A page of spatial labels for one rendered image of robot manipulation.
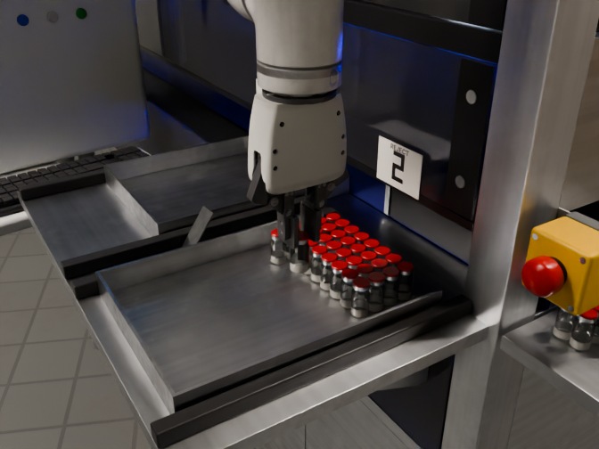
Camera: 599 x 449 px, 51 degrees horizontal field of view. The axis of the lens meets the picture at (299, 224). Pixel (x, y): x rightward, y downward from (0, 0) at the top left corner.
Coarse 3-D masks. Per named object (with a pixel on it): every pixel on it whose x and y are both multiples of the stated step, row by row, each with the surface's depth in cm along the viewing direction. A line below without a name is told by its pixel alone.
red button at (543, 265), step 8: (544, 256) 63; (528, 264) 63; (536, 264) 62; (544, 264) 61; (552, 264) 61; (528, 272) 62; (536, 272) 62; (544, 272) 61; (552, 272) 61; (560, 272) 61; (528, 280) 63; (536, 280) 62; (544, 280) 61; (552, 280) 61; (560, 280) 61; (528, 288) 63; (536, 288) 62; (544, 288) 61; (552, 288) 61; (560, 288) 62; (544, 296) 62
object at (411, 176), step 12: (384, 144) 83; (396, 144) 81; (384, 156) 83; (396, 156) 81; (408, 156) 79; (420, 156) 77; (384, 168) 84; (396, 168) 82; (408, 168) 80; (420, 168) 78; (384, 180) 84; (408, 180) 80; (420, 180) 78; (408, 192) 81
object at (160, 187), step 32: (128, 160) 111; (160, 160) 114; (192, 160) 118; (224, 160) 120; (128, 192) 99; (160, 192) 107; (192, 192) 107; (224, 192) 107; (160, 224) 90; (192, 224) 93
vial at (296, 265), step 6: (306, 240) 70; (300, 246) 71; (306, 246) 71; (294, 252) 71; (300, 252) 71; (306, 252) 71; (294, 258) 71; (300, 258) 71; (306, 258) 71; (294, 264) 72; (300, 264) 71; (306, 264) 72; (294, 270) 72; (300, 270) 72; (306, 270) 72
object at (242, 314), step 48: (240, 240) 88; (144, 288) 81; (192, 288) 81; (240, 288) 81; (288, 288) 81; (144, 336) 72; (192, 336) 72; (240, 336) 72; (288, 336) 72; (336, 336) 68; (192, 384) 65; (240, 384) 63
